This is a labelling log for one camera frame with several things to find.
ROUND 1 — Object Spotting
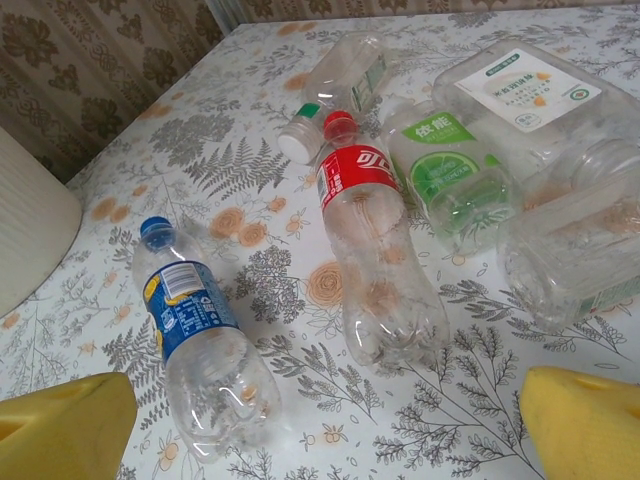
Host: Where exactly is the clear bottle red cola label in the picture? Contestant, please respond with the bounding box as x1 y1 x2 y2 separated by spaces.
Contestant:
314 110 451 379

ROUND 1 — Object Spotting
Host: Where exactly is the clear bottle blue pepsi label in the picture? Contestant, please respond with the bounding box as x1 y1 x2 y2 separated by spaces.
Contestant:
132 215 281 461

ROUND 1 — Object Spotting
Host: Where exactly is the large clear jug white label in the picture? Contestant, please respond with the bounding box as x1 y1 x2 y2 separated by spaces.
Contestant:
430 40 640 174

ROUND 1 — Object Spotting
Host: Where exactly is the clear bottle green collar white cap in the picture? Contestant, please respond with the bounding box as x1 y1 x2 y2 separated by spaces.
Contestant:
277 30 390 165

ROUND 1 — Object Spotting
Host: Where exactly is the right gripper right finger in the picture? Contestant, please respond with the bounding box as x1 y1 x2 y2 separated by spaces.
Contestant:
519 364 640 480

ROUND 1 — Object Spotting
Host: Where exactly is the clear bottle green lime label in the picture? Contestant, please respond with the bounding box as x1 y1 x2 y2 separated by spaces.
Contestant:
387 110 524 256

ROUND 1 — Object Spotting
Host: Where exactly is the cream plastic waste bin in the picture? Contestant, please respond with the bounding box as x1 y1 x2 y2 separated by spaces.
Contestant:
0 124 84 319

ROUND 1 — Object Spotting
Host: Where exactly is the left aluminium frame post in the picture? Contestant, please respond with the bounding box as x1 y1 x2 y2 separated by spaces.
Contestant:
207 0 242 37

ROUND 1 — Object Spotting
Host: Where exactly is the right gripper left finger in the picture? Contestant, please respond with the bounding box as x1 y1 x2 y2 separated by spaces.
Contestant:
0 372 139 480

